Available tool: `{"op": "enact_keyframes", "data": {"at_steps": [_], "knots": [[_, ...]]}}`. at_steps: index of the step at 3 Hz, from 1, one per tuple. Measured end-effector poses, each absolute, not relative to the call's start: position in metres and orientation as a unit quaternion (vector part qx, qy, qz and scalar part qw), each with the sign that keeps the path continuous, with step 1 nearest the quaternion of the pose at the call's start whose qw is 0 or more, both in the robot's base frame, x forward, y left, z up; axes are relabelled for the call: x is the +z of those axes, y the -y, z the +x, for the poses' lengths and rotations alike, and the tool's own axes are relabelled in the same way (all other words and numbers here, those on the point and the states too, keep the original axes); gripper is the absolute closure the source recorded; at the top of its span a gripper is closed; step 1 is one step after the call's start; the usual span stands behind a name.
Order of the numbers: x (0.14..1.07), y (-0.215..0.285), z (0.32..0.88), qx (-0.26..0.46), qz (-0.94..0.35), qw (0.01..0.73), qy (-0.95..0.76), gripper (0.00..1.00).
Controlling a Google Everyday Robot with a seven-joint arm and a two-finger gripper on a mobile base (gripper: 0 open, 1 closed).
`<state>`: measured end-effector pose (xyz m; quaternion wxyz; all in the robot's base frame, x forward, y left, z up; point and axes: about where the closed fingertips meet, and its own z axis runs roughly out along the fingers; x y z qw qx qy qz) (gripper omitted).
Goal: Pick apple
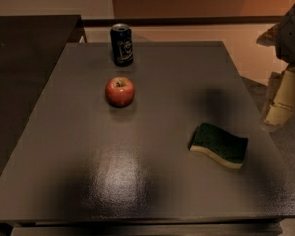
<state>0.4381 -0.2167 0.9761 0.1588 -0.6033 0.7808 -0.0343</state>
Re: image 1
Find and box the dark blue soda can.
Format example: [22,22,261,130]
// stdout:
[110,23,133,66]

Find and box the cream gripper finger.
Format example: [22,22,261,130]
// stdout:
[261,65,295,127]
[256,24,280,47]

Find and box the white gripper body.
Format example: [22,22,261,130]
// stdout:
[275,4,295,64]

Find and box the green yellow sponge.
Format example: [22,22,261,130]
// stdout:
[189,123,248,169]

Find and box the red apple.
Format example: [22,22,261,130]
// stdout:
[105,77,135,107]

